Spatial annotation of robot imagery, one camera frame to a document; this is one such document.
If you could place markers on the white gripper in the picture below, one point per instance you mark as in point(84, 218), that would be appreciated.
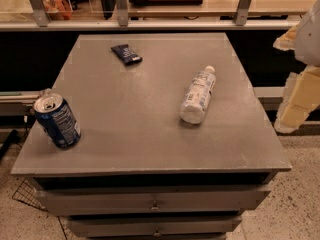
point(308, 40)

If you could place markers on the dark blue rxbar wrapper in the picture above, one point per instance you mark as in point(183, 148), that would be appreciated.
point(126, 54)

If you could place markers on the grey wooden drawer cabinet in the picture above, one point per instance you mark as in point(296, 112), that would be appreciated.
point(132, 134)

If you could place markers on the upper drawer metal knob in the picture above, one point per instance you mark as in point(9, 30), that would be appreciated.
point(155, 207)

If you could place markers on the drawer metal knob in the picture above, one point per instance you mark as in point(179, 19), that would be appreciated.
point(155, 207)
point(157, 233)

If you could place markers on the lower drawer metal knob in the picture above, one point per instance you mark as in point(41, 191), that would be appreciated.
point(157, 233)

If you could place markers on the orange snack bag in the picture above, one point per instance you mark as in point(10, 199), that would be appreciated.
point(61, 7)

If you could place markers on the blue soda can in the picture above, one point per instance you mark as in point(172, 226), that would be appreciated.
point(56, 117)

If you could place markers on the lower grey drawer front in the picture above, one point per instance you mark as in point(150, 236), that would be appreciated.
point(145, 226)

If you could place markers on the grey drawer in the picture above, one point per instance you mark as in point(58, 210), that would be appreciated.
point(138, 200)
point(145, 226)

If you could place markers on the upper grey drawer front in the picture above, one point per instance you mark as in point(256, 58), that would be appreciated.
point(138, 200)

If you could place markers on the right grey metal bracket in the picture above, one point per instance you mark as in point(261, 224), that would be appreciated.
point(242, 12)

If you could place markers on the grey metal bracket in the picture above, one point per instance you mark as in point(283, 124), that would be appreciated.
point(122, 12)
point(242, 12)
point(39, 12)

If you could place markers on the middle grey metal bracket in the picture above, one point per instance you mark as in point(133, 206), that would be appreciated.
point(122, 12)

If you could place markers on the left grey metal bracket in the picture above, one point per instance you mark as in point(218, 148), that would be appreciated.
point(39, 12)

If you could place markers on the black wire grid rack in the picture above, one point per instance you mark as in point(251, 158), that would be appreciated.
point(25, 193)

